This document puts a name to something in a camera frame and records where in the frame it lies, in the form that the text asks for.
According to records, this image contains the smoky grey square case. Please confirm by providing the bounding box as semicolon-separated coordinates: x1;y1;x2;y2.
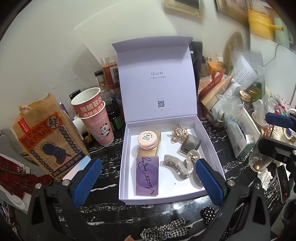
178;134;202;154

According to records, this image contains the pink round case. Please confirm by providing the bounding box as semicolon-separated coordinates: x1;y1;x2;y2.
137;130;158;151

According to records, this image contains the tall red spice jar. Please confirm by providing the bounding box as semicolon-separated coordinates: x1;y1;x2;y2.
100;56;121;91

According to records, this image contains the small spice jar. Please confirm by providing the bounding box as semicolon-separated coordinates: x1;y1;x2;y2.
94;70;109;92

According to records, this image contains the white gift box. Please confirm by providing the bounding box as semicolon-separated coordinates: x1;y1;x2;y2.
111;37;224;205

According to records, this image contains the mint green container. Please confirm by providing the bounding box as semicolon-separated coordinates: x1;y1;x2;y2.
274;17;290;44

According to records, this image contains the pink panda paper cup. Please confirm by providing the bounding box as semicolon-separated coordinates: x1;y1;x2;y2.
80;101;115;146

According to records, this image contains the red plaid cloth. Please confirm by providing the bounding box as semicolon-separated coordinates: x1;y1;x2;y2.
0;153;53;204

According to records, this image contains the gold picture frame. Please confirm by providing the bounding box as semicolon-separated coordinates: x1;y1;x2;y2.
164;0;205;18

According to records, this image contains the clear hair claw with pig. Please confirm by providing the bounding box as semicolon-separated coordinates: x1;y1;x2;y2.
170;124;189;143

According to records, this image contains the red printed paper cup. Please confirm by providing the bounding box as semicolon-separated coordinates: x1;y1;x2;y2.
70;87;103;118

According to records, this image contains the beige hair claw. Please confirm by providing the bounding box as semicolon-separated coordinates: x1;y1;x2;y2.
164;155;193;179

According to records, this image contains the white medicine box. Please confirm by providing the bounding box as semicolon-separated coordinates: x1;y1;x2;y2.
225;109;262;158

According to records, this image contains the dark jar green label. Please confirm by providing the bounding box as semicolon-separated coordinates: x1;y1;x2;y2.
105;104;124;131

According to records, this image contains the wavy clear hair clip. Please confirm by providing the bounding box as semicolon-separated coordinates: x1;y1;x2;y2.
183;149;204;190

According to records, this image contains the brown paper bag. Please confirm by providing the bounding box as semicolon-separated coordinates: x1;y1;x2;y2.
10;93;92;182

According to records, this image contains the orange box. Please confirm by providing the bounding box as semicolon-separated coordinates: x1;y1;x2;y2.
208;61;226;77

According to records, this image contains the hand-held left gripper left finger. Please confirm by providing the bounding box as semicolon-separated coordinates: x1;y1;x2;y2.
24;158;103;241

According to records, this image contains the crumpled white tissue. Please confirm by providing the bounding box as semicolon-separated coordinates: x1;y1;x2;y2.
257;169;273;190

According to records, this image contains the clear plastic bag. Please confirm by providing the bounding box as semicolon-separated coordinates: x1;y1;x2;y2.
217;94;243;121

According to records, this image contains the purple bottle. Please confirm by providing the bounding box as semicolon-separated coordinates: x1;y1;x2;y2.
59;102;70;121

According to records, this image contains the beige cardboard box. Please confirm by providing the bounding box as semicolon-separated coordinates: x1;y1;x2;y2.
200;75;234;109

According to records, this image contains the gold lid jar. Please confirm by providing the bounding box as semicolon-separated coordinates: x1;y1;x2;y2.
239;90;252;102

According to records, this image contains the red snack packet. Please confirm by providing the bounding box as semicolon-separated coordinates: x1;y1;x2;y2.
199;70;226;100

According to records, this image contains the smartphone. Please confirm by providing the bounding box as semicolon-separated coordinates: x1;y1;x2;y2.
275;165;289;204

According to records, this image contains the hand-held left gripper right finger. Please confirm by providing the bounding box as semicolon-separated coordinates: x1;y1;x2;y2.
195;159;278;241

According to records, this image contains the black polka dot scrunchie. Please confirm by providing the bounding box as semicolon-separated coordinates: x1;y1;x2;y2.
201;207;219;224

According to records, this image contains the black white gingham scrunchie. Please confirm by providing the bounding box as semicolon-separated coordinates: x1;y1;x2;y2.
141;218;189;241

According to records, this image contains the purple makeup palette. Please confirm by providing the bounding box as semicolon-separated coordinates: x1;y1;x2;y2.
135;156;160;197

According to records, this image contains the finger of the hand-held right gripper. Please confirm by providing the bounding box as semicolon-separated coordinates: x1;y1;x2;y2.
265;112;296;128
258;137;296;163

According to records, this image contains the round woven mat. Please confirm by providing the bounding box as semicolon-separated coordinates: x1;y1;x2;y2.
223;31;244;67

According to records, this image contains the yellow pot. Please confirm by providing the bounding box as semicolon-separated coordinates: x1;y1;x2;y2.
247;9;284;40

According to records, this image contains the printed paper leaflet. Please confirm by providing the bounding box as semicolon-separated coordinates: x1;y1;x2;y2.
231;56;258;88

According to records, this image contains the glass jar black lid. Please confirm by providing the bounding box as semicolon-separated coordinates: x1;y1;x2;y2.
200;57;208;77

